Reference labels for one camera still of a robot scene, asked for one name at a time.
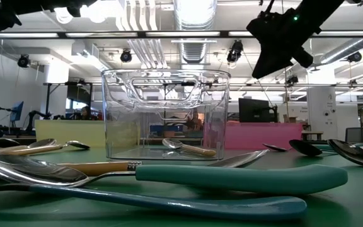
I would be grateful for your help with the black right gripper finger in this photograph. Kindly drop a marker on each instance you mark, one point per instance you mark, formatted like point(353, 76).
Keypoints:
point(269, 63)

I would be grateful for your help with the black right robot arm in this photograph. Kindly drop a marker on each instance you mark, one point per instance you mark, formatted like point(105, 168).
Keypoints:
point(323, 9)

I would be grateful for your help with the black background robot arm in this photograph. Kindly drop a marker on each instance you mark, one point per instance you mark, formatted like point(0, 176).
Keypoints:
point(35, 116)

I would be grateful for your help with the black ceiling spotlight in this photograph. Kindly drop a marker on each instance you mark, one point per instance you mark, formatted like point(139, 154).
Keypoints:
point(126, 56)
point(24, 61)
point(354, 56)
point(235, 52)
point(292, 79)

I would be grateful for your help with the black computer monitor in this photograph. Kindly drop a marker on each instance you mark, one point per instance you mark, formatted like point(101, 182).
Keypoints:
point(254, 110)

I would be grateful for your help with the white building column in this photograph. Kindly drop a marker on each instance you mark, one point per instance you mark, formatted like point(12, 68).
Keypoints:
point(321, 110)

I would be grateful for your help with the pink plastic bin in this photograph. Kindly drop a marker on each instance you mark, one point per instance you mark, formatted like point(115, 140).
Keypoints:
point(263, 135)

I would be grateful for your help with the person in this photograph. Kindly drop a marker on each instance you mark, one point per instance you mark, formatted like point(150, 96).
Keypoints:
point(85, 113)
point(195, 121)

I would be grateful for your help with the grey office chair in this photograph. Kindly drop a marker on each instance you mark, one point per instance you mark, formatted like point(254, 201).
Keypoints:
point(356, 134)

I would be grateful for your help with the clear plastic bin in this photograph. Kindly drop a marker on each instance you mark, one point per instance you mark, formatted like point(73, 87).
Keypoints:
point(121, 126)

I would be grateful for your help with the overhead rig light bar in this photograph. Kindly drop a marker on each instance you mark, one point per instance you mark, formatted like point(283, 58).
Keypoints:
point(61, 34)

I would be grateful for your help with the yellow plastic bin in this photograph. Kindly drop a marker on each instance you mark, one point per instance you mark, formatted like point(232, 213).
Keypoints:
point(68, 132)

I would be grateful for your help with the blue-lit monitor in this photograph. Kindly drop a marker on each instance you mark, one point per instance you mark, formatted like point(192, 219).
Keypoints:
point(17, 110)

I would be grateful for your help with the silver ceiling air duct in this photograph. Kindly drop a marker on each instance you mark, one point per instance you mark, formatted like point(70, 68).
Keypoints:
point(194, 50)

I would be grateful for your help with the black frame stand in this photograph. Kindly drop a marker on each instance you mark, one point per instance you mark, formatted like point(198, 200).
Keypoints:
point(47, 101)

